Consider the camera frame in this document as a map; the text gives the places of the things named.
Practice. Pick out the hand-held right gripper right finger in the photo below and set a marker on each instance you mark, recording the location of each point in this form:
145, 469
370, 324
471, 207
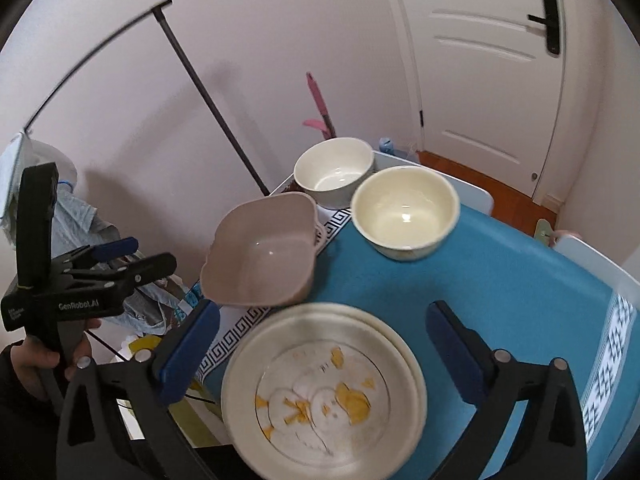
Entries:
455, 355

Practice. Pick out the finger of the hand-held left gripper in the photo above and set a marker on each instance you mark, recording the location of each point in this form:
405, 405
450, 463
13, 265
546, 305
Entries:
120, 247
150, 267

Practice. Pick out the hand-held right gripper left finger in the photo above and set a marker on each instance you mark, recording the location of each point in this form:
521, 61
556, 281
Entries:
190, 355

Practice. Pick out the plain white plate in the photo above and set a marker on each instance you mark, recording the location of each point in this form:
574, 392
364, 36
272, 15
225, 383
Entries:
402, 346

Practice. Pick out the white plate with yellow print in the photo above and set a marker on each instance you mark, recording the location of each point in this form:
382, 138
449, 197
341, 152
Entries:
325, 400

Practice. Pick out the person's left forearm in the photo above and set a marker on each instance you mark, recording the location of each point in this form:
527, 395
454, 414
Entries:
20, 425

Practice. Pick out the person's left hand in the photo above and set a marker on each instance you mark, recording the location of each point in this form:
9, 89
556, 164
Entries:
35, 362

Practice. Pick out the teal patterned tablecloth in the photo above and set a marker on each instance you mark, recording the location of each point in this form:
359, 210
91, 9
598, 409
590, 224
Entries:
500, 285

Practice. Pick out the pink square bowl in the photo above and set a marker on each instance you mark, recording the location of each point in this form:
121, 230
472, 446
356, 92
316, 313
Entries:
260, 255

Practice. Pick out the cream round bowl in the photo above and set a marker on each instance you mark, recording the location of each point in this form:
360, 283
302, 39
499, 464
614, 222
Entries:
405, 215

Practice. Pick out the pale green plastic object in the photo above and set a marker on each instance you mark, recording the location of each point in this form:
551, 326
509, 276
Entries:
544, 230

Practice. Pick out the black clothes rack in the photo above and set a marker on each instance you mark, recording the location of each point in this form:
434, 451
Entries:
210, 95

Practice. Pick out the white round bowl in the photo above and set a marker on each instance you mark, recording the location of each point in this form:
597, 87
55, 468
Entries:
332, 170

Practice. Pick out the small blue container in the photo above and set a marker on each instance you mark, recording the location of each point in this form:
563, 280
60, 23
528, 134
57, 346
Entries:
386, 144

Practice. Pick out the pink mop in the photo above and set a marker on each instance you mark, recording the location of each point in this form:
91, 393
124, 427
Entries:
317, 95

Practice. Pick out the white panel door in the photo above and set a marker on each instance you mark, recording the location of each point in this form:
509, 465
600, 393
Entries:
475, 100

